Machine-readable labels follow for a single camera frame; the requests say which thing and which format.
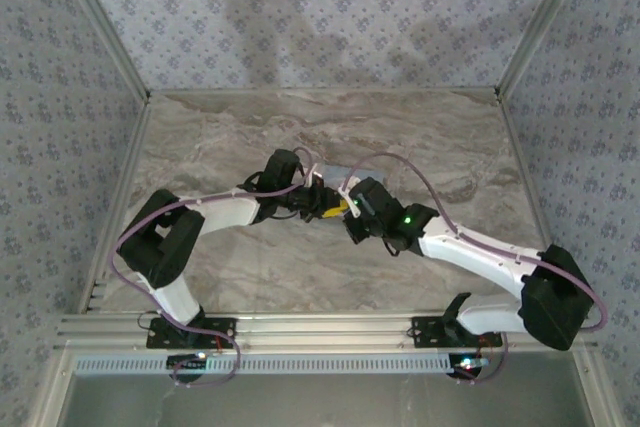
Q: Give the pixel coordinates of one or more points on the pastel cartoon tin box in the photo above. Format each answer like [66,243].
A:
[332,172]

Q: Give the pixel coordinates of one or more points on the aluminium table edge rail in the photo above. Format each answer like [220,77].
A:
[120,197]
[531,197]
[325,91]

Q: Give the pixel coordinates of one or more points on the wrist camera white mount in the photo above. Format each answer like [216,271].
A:
[315,177]
[344,190]

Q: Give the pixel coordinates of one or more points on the steel sheet panel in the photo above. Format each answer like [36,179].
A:
[325,402]

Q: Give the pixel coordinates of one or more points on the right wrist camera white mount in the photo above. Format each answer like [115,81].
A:
[344,190]

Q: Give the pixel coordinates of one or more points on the black controller board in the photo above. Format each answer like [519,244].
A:
[187,363]
[467,366]

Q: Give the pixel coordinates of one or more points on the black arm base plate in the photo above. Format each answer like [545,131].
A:
[220,334]
[430,332]

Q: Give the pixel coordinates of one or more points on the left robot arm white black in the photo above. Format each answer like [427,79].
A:
[220,212]

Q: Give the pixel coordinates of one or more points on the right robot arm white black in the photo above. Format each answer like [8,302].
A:
[470,257]

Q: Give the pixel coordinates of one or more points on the aluminium frame post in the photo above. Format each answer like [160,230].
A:
[541,22]
[102,22]

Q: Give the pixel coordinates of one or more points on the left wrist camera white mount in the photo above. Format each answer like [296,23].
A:
[315,177]

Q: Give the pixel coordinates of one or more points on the aluminium mounting rail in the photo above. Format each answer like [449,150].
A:
[325,332]

